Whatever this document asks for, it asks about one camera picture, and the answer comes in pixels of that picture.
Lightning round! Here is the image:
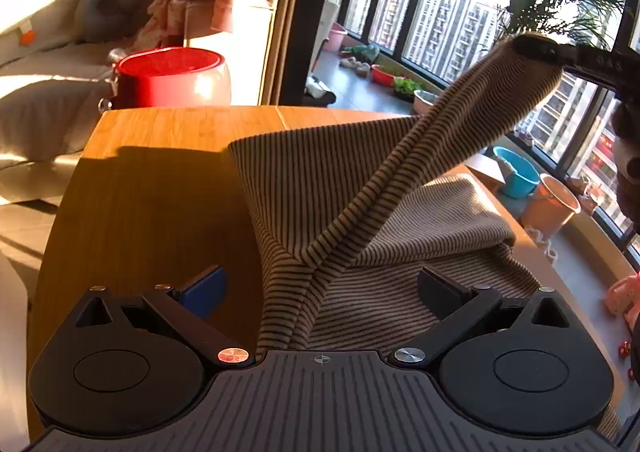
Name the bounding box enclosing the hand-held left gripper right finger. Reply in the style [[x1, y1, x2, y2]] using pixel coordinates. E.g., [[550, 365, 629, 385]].
[[389, 266, 576, 375]]

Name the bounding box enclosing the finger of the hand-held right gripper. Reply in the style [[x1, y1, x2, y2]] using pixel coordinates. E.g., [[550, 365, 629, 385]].
[[512, 34, 569, 69]]

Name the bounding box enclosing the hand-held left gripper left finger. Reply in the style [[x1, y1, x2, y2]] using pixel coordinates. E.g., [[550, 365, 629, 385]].
[[74, 266, 251, 369]]

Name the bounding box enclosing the grey striped sweater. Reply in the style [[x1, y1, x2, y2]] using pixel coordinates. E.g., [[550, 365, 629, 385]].
[[227, 32, 622, 444]]

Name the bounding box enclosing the black framed window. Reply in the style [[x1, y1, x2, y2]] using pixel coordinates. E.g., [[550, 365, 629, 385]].
[[344, 0, 640, 235]]

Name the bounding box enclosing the pink bowl with plant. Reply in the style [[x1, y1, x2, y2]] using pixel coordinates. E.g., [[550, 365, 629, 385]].
[[412, 89, 444, 116]]

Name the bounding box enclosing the blue basin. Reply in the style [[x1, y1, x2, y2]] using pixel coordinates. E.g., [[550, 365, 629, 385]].
[[492, 145, 541, 198]]

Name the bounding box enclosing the tray of green seedlings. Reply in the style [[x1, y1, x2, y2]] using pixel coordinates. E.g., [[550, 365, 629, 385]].
[[392, 76, 426, 101]]

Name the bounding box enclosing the peach bucket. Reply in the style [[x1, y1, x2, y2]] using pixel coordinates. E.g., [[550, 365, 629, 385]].
[[519, 174, 582, 239]]

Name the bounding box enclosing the pair of shoes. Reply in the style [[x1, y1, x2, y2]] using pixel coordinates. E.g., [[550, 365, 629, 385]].
[[339, 57, 371, 76]]

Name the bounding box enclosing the pink toy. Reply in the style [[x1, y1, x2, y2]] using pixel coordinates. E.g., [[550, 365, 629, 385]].
[[604, 272, 640, 329]]

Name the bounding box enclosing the pink basin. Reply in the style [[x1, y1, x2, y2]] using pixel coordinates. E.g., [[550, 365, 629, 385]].
[[322, 23, 349, 52]]

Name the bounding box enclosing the white upright vacuum cleaner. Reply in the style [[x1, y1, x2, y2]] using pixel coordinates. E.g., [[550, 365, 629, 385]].
[[305, 0, 364, 106]]

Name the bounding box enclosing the red bucket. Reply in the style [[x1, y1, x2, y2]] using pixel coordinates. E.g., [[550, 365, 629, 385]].
[[112, 47, 232, 108]]

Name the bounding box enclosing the white cabinet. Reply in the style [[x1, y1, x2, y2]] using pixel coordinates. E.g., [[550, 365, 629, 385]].
[[184, 2, 275, 108]]

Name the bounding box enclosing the beige curtain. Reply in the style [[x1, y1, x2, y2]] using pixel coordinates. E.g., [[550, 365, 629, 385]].
[[259, 0, 312, 106]]

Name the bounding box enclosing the grey sofa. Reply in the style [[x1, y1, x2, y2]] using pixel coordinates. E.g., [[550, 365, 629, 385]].
[[0, 0, 173, 170]]

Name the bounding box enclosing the grey neck pillow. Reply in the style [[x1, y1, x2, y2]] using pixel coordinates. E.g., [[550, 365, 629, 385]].
[[74, 0, 147, 42]]

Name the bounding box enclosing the white knotted rope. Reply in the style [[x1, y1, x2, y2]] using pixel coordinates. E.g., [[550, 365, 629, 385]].
[[529, 227, 559, 264]]

